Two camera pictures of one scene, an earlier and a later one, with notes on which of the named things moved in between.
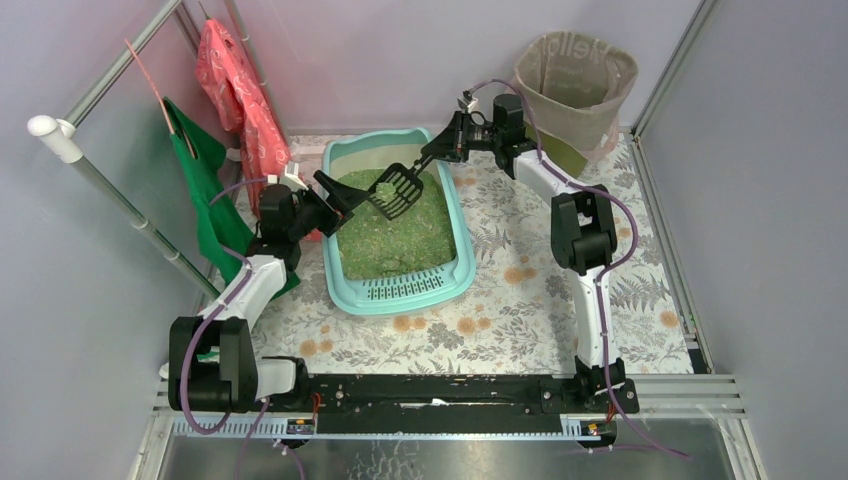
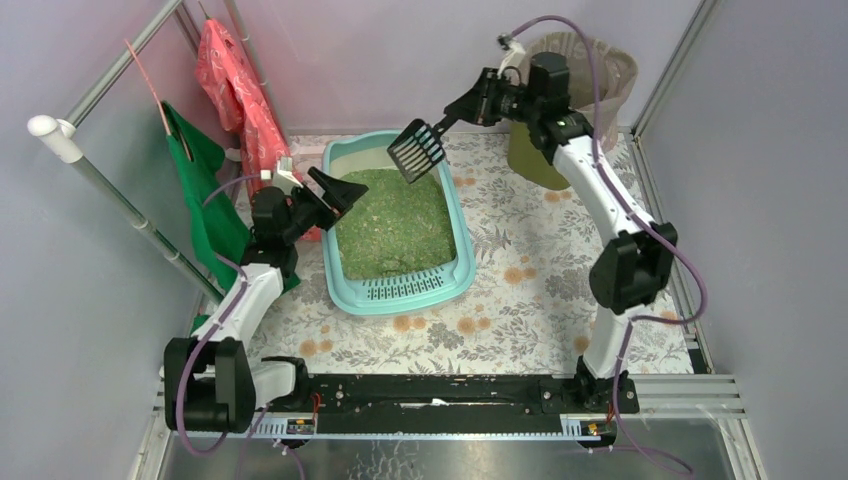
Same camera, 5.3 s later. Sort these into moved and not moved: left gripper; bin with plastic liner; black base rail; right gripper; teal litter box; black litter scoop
Moved: black litter scoop; right gripper
Not moved: bin with plastic liner; teal litter box; black base rail; left gripper
